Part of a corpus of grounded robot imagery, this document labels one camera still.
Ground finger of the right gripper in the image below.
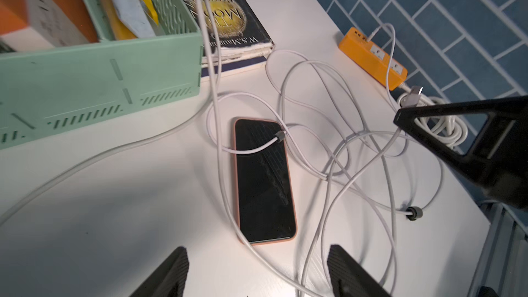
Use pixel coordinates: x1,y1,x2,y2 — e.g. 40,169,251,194
394,97,516,181

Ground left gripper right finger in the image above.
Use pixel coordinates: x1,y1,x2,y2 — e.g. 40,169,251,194
327,244,390,297

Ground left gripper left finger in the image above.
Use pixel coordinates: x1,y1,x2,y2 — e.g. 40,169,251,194
131,246,190,297

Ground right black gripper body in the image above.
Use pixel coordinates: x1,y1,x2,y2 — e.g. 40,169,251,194
470,96,527,209

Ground phone with orange case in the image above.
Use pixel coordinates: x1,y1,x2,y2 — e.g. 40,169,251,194
234,118,297,244

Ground white charging cable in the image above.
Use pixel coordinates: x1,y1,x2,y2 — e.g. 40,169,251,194
0,0,445,297

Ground orange power strip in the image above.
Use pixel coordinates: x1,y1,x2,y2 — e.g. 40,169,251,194
338,27,408,91

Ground black book with gold moon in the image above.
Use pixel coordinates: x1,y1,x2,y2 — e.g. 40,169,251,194
183,0,274,74

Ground green file organizer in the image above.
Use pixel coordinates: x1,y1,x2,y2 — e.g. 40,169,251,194
1,0,203,149

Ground orange box folder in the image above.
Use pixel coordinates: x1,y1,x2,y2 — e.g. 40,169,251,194
1,0,98,52

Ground coiled white cord right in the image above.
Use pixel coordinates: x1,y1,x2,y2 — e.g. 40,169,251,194
395,90,470,149

